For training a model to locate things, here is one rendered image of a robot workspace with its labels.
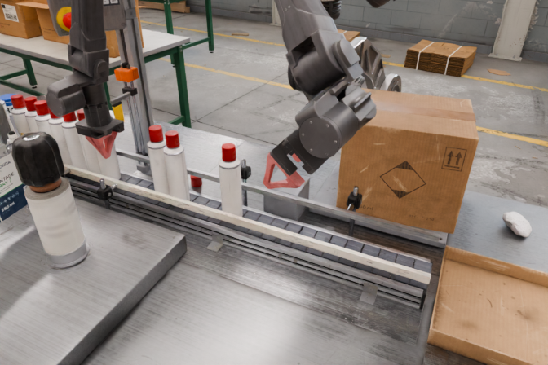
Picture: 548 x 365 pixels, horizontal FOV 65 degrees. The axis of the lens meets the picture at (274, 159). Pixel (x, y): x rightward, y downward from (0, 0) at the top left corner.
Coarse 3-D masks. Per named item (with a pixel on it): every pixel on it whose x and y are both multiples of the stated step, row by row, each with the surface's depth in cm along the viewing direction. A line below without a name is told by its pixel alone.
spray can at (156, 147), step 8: (152, 128) 107; (160, 128) 107; (152, 136) 107; (160, 136) 107; (152, 144) 107; (160, 144) 108; (152, 152) 108; (160, 152) 108; (152, 160) 109; (160, 160) 109; (152, 168) 111; (160, 168) 110; (152, 176) 113; (160, 176) 111; (160, 184) 113; (168, 192) 115
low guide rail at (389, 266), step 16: (80, 176) 123; (96, 176) 119; (144, 192) 113; (160, 192) 112; (192, 208) 108; (208, 208) 106; (240, 224) 103; (256, 224) 101; (288, 240) 99; (304, 240) 96; (352, 256) 92; (368, 256) 92; (400, 272) 89; (416, 272) 87
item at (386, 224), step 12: (132, 156) 120; (144, 156) 119; (216, 180) 110; (264, 192) 105; (276, 192) 104; (300, 204) 102; (312, 204) 100; (324, 204) 100; (348, 216) 97; (360, 216) 96; (396, 228) 93; (408, 228) 92; (432, 240) 91
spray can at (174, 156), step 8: (168, 136) 103; (176, 136) 104; (168, 144) 104; (176, 144) 105; (168, 152) 105; (176, 152) 105; (168, 160) 106; (176, 160) 106; (184, 160) 108; (168, 168) 107; (176, 168) 107; (184, 168) 108; (168, 176) 108; (176, 176) 108; (184, 176) 109; (168, 184) 111; (176, 184) 109; (184, 184) 110; (176, 192) 110; (184, 192) 111
